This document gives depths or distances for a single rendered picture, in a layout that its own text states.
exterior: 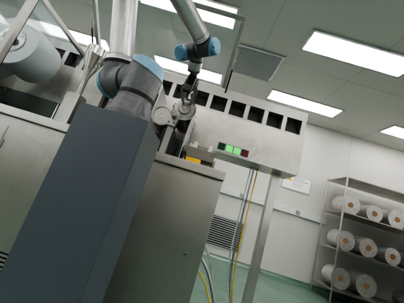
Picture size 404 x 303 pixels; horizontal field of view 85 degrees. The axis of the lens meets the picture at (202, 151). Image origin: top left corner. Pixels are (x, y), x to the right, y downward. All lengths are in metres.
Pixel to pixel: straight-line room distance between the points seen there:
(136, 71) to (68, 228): 0.48
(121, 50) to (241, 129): 1.11
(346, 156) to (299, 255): 2.01
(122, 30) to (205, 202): 0.74
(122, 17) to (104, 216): 0.66
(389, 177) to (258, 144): 3.90
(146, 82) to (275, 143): 1.24
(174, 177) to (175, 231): 0.23
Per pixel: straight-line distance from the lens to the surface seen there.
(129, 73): 0.77
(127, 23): 0.94
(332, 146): 4.84
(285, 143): 1.80
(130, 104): 0.70
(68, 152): 0.68
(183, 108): 1.37
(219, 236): 3.98
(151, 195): 1.02
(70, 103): 1.66
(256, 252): 1.86
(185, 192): 1.01
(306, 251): 4.45
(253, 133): 1.74
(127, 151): 0.62
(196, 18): 1.03
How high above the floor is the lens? 0.73
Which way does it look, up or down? 13 degrees up
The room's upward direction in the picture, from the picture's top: 17 degrees clockwise
